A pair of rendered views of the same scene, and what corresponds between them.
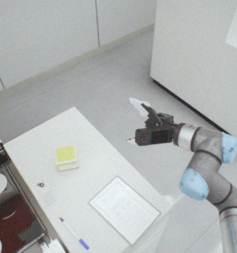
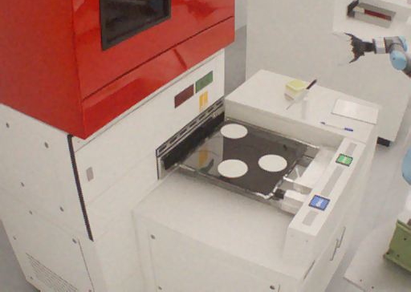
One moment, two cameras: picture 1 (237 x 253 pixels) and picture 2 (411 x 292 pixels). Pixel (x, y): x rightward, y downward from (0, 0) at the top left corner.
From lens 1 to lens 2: 151 cm
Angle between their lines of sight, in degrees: 22
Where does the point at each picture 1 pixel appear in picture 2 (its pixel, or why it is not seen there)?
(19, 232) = (288, 148)
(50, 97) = not seen: hidden behind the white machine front
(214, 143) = (396, 39)
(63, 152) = (294, 83)
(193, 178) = (397, 53)
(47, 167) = (280, 103)
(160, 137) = (366, 46)
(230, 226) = not seen: outside the picture
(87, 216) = (337, 119)
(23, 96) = not seen: hidden behind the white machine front
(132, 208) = (361, 110)
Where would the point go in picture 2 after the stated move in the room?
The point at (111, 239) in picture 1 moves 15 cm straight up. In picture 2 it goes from (361, 124) to (367, 91)
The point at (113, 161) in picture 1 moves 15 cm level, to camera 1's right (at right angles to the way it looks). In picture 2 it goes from (327, 92) to (352, 88)
